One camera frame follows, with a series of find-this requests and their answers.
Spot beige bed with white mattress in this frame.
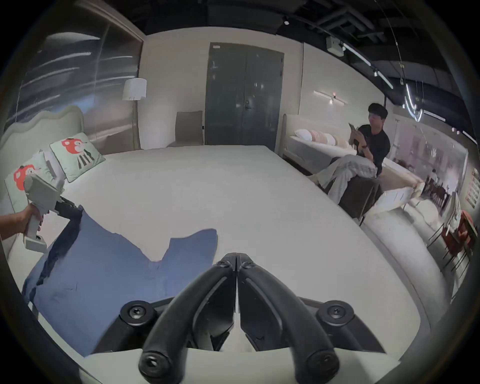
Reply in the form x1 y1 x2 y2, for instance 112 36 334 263
275 113 428 227

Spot pale green pillow red print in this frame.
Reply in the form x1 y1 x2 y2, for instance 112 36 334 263
4 150 57 215
50 132 106 183

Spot padded beige wavy headboard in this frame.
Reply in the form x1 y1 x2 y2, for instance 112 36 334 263
0 106 85 158

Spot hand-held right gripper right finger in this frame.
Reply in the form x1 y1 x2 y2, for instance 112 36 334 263
236 252 387 381

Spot bed with white sheet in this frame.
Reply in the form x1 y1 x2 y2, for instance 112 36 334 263
0 144 432 377

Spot person's left hand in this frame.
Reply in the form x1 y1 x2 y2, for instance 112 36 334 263
13 205 43 241

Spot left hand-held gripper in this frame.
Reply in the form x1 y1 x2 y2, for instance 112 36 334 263
22 149 84 252

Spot orange chair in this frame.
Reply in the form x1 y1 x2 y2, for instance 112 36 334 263
440 210 479 271

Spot beige upholstered chair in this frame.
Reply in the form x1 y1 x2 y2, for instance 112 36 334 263
167 110 204 148

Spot white floor lamp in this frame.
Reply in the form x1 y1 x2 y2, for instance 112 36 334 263
122 78 148 151

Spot person's left forearm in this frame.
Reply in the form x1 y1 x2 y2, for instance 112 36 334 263
0 214 16 241

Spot dark grey double door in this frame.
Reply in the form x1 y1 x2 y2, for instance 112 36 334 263
205 42 285 152

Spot blue shirt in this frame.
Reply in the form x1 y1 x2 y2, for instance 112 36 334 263
22 208 219 357

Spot dark grey blanket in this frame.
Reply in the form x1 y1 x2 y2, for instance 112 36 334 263
338 176 384 227

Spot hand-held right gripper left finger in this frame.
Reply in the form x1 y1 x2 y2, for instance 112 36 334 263
92 252 238 381

